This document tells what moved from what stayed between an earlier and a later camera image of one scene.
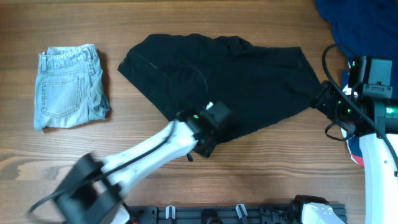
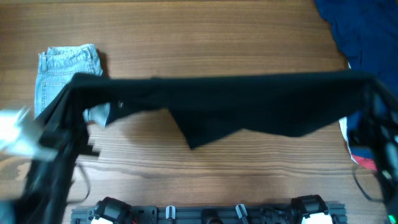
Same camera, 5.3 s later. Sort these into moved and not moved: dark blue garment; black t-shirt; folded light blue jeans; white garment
Moved: black t-shirt
Not moved: white garment; folded light blue jeans; dark blue garment
